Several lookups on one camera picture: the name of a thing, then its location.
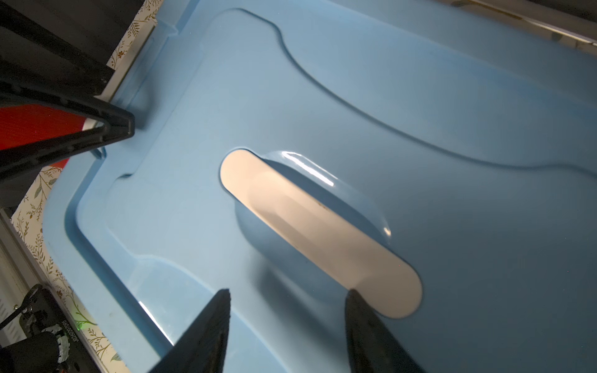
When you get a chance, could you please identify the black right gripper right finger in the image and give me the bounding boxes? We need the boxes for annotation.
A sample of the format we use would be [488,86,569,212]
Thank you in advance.
[345,289,424,373]

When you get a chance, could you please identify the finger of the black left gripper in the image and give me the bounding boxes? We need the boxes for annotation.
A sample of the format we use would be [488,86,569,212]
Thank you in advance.
[1,1,143,96]
[1,76,135,182]

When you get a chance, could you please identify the blue plastic bin lid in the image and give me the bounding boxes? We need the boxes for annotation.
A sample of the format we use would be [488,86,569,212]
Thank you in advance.
[43,1,596,372]

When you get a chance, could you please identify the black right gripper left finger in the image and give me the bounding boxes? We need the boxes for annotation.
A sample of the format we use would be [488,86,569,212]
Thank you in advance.
[150,289,231,373]

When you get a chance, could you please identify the red pencil cup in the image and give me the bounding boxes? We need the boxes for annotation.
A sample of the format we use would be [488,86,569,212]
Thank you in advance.
[1,104,86,151]

